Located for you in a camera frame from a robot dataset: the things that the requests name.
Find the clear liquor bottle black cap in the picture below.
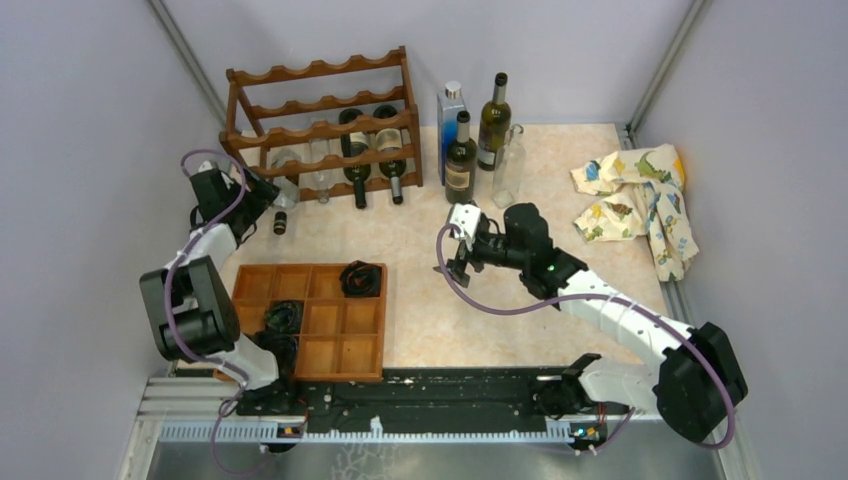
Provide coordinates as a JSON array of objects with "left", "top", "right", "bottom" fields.
[{"left": 269, "top": 147, "right": 301, "bottom": 236}]

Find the dark bottle brown label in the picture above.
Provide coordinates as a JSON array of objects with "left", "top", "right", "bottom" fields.
[{"left": 445, "top": 110, "right": 477, "bottom": 204}]

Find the green wine bottle white label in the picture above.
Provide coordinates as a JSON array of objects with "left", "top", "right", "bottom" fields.
[{"left": 338, "top": 108, "right": 372, "bottom": 210}]

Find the green wine bottle dark label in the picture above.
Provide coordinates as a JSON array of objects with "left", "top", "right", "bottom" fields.
[{"left": 373, "top": 104, "right": 407, "bottom": 205}]

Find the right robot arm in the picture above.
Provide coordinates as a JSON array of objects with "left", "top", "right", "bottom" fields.
[{"left": 436, "top": 203, "right": 748, "bottom": 450}]

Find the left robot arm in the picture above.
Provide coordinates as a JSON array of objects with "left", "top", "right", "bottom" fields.
[{"left": 140, "top": 161, "right": 300, "bottom": 414}]

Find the clear tall glass bottle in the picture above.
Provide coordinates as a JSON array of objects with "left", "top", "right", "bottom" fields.
[{"left": 492, "top": 124, "right": 526, "bottom": 209}]

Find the wooden wine rack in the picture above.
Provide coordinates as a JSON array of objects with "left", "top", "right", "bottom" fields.
[{"left": 219, "top": 46, "right": 424, "bottom": 200}]

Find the tall green wine bottle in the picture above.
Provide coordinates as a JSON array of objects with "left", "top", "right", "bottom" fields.
[{"left": 477, "top": 72, "right": 512, "bottom": 171}]

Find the blue square glass bottle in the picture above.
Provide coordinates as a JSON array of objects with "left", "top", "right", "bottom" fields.
[{"left": 437, "top": 80, "right": 465, "bottom": 186}]

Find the wooden compartment tray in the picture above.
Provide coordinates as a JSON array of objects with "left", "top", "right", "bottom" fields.
[{"left": 231, "top": 261, "right": 388, "bottom": 382}]

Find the dinosaur print cloth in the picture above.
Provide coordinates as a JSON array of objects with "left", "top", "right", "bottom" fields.
[{"left": 570, "top": 143, "right": 699, "bottom": 282}]

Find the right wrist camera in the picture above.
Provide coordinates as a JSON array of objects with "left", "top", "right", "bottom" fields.
[{"left": 447, "top": 203, "right": 483, "bottom": 251}]

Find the black cable coil in tray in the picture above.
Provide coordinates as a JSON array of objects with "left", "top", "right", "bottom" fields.
[{"left": 338, "top": 260, "right": 384, "bottom": 297}]

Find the black cable coil tray middle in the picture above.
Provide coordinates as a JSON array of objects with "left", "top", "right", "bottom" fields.
[{"left": 263, "top": 300, "right": 304, "bottom": 335}]

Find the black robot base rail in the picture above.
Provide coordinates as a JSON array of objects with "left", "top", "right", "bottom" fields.
[{"left": 235, "top": 367, "right": 626, "bottom": 434}]

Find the black cable coil tray corner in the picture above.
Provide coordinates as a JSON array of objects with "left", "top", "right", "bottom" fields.
[{"left": 254, "top": 330, "right": 299, "bottom": 376}]

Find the aluminium corner frame post right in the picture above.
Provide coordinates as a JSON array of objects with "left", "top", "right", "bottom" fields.
[{"left": 625, "top": 0, "right": 712, "bottom": 142}]

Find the aluminium corner frame post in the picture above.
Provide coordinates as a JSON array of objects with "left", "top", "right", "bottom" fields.
[
  {"left": 625, "top": 0, "right": 712, "bottom": 142},
  {"left": 145, "top": 0, "right": 226, "bottom": 128}
]

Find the aluminium corner frame post left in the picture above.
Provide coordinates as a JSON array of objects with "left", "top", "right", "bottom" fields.
[{"left": 145, "top": 0, "right": 226, "bottom": 128}]

